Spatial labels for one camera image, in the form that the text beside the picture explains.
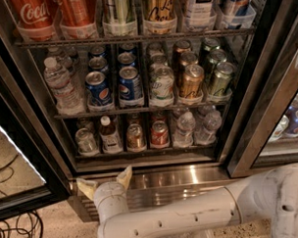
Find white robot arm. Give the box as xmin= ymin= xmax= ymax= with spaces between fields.
xmin=76 ymin=163 xmax=298 ymax=238

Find front right Pepsi can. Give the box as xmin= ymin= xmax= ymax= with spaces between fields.
xmin=118 ymin=66 xmax=144 ymax=107

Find brown juice bottle white cap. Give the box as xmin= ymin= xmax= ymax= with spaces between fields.
xmin=99 ymin=116 xmax=123 ymax=154

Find red orange can top shelf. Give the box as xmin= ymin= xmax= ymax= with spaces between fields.
xmin=57 ymin=0 xmax=97 ymax=40

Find Pepsi can behind right door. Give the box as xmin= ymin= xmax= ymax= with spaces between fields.
xmin=284 ymin=110 xmax=298 ymax=138

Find gold LaCroix can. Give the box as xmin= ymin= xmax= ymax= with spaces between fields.
xmin=142 ymin=0 xmax=175 ymax=34

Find blue Red Bull can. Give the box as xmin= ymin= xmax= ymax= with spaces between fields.
xmin=220 ymin=0 xmax=251 ymax=30

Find open fridge glass door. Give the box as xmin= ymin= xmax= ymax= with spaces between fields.
xmin=0 ymin=21 xmax=72 ymax=221

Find green can middle shelf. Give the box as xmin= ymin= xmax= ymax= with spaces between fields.
xmin=206 ymin=62 xmax=235 ymax=102

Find water bottle bottom shelf right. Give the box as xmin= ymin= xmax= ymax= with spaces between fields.
xmin=195 ymin=111 xmax=222 ymax=146

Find front left Pepsi can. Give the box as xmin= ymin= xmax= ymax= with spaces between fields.
xmin=85 ymin=71 xmax=115 ymax=113

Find white bottle top shelf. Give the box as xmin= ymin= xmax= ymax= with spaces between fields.
xmin=181 ymin=0 xmax=215 ymax=32

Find red Coca-Cola can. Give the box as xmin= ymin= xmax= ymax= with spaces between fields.
xmin=10 ymin=0 xmax=58 ymax=42

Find green striped can top shelf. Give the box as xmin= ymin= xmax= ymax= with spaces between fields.
xmin=102 ymin=0 xmax=137 ymax=37

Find white green 7up can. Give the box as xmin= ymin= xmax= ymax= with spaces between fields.
xmin=149 ymin=66 xmax=174 ymax=107

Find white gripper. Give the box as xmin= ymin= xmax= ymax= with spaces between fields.
xmin=76 ymin=166 xmax=132 ymax=222

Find gold can middle shelf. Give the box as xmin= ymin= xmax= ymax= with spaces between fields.
xmin=178 ymin=65 xmax=205 ymax=104

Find water bottle bottom shelf left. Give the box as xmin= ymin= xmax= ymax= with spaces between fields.
xmin=174 ymin=112 xmax=196 ymax=148

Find water bottle middle shelf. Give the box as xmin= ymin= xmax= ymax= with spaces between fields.
xmin=43 ymin=57 xmax=85 ymax=116

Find silver can bottom shelf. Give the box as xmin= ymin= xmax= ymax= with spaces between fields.
xmin=75 ymin=128 xmax=99 ymax=157

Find orange soda can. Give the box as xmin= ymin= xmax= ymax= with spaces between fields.
xmin=126 ymin=123 xmax=146 ymax=152

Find water bottle shelf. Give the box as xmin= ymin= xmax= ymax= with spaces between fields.
xmin=174 ymin=112 xmax=196 ymax=148
xmin=43 ymin=57 xmax=85 ymax=116
xmin=195 ymin=111 xmax=222 ymax=146

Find black cables on floor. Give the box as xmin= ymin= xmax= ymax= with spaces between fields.
xmin=0 ymin=209 xmax=45 ymax=238

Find red soda can bottom shelf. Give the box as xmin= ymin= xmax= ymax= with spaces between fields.
xmin=150 ymin=120 xmax=170 ymax=148

